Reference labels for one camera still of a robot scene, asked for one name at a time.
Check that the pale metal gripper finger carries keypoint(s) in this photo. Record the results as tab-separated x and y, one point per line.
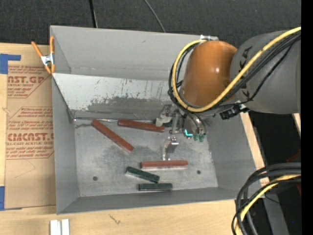
171	148
162	121

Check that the red-brown flat block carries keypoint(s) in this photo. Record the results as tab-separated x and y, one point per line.
140	125
112	136
162	164

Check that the dark green flat block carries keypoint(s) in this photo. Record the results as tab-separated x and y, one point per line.
155	186
143	174

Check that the grey metal bin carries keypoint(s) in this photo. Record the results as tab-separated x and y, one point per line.
107	155

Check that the brown cardboard board red print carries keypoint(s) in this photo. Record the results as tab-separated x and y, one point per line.
29	121

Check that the black cylinder on white bracket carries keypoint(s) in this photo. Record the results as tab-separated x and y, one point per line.
230	113

